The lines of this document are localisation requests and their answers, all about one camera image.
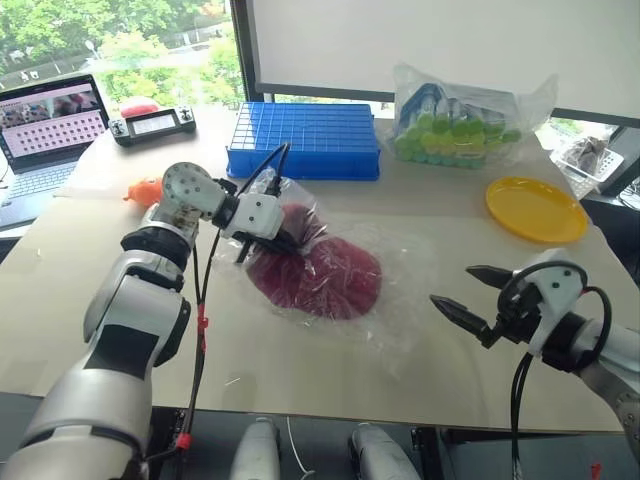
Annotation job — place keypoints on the grey rounded robot leg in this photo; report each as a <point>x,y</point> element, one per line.
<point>382,452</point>
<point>256,450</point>

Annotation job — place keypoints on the open laptop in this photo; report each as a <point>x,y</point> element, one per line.
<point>45,130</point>

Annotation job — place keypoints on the white perforated basket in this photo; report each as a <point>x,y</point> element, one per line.
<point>590,165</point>

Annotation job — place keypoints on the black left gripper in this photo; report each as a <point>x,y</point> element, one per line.
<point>265,241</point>

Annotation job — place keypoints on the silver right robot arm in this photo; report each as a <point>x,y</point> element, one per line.
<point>600,350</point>

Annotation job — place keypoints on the black handheld controller with screen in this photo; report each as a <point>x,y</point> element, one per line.
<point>152,125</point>

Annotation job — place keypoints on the yellow plastic plate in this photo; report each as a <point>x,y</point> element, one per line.
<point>537,209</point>

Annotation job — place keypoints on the clear plastic bag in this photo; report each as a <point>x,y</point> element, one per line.
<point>400,280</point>

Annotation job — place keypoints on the red rounded object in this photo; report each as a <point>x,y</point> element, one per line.
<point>139,107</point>

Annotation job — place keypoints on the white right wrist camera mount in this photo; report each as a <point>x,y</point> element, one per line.
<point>555,295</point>

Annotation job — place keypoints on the blue plastic grid crate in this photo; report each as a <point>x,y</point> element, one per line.
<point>310,135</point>

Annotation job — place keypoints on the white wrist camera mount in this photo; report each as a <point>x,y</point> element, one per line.
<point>257,212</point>
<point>555,295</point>

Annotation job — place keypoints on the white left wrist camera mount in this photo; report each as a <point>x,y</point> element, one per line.
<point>257,212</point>

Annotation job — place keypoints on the plastic bag of green-capped bottles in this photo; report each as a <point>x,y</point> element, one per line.
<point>450,135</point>

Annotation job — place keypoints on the orange plush toy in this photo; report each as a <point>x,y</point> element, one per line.
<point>145,191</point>

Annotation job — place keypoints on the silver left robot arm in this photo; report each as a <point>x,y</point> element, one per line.
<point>125,320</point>

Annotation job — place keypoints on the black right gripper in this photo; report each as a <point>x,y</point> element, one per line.
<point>520,315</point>

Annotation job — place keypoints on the white roller blind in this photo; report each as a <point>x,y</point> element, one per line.
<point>450,50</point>

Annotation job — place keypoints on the black window frame post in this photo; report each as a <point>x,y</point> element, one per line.
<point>244,50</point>

